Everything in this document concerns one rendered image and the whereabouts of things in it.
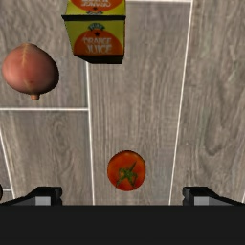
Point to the pink peach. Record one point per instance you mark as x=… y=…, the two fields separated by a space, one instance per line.
x=29 y=70

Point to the yellow juice carton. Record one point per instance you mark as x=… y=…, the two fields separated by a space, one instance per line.
x=95 y=32

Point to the red tomato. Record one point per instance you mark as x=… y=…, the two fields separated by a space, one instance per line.
x=126 y=170

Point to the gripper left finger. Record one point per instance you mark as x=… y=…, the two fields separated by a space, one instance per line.
x=48 y=195

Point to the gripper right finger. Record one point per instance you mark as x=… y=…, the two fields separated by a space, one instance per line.
x=197 y=195

